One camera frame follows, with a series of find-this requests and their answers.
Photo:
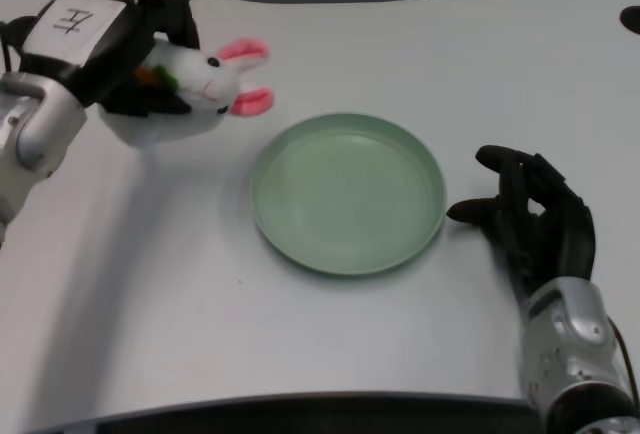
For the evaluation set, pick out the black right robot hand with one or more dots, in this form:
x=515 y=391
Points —
x=560 y=234

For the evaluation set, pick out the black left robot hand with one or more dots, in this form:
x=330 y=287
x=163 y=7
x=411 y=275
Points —
x=75 y=29

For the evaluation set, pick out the white plush rabbit doll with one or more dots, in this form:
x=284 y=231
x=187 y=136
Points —
x=200 y=79

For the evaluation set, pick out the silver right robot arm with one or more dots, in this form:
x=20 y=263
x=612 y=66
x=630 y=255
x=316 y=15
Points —
x=570 y=354

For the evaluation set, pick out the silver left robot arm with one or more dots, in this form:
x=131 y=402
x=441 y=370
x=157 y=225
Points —
x=30 y=129

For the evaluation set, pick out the green round plate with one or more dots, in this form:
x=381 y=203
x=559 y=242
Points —
x=345 y=199

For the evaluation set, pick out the dark robot torso edge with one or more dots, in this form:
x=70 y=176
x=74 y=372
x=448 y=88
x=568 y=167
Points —
x=300 y=416

